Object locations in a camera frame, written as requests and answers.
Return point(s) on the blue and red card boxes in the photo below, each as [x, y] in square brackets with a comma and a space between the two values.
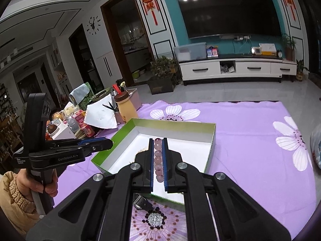
[212, 52]

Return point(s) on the brown bear drink bottle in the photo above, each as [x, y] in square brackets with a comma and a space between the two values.
[125, 108]

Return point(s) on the large potted plant planter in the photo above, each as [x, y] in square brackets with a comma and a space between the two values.
[161, 80]

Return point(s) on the pen holder with pens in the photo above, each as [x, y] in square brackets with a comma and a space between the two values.
[112, 105]

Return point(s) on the tall potted plant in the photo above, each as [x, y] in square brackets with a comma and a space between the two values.
[288, 46]

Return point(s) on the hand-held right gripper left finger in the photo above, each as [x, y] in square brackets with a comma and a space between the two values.
[151, 170]

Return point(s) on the person's left forearm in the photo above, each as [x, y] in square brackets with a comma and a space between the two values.
[15, 205]

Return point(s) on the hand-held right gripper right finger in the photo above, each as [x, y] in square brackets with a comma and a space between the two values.
[165, 170]

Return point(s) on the small white screen device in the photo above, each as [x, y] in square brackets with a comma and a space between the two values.
[255, 51]

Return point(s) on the plastic shopping bag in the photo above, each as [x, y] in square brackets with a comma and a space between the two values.
[316, 148]

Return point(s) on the black television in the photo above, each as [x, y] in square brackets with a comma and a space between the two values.
[225, 10]

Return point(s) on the pink plastic container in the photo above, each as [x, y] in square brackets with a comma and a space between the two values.
[135, 98]

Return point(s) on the green cardboard box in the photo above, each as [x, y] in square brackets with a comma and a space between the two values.
[190, 135]

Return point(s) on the small alarm clock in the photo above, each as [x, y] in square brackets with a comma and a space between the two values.
[280, 54]

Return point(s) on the white carton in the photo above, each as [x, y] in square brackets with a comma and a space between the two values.
[64, 132]

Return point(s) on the white power strip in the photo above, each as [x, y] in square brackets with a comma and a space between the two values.
[242, 38]

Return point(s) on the translucent plastic storage box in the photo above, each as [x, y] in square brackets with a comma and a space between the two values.
[189, 51]

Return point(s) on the black wristwatch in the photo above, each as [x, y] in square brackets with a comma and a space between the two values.
[143, 202]

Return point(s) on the pink yogurt cup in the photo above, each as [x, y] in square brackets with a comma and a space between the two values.
[89, 131]
[80, 117]

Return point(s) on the person's left hand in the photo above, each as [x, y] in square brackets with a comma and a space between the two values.
[30, 183]

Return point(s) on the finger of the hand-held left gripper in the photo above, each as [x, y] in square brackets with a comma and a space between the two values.
[87, 141]
[100, 146]

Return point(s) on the purple floral tablecloth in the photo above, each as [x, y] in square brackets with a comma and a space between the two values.
[238, 143]

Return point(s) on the white television cabinet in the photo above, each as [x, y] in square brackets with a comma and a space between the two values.
[200, 69]

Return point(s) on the red knot wall ornament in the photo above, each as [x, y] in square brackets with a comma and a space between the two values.
[150, 3]
[288, 0]

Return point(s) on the green carton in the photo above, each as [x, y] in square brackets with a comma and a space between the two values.
[87, 100]

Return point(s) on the black wall clock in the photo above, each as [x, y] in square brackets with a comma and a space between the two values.
[93, 25]

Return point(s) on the white paper sheet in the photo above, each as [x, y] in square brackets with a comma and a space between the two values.
[100, 116]

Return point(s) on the white and yellow box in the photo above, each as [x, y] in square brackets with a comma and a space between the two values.
[268, 49]

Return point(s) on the small potted plant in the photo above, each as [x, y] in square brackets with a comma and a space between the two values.
[301, 70]

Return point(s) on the clear water bottle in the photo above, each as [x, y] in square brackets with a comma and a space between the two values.
[72, 125]

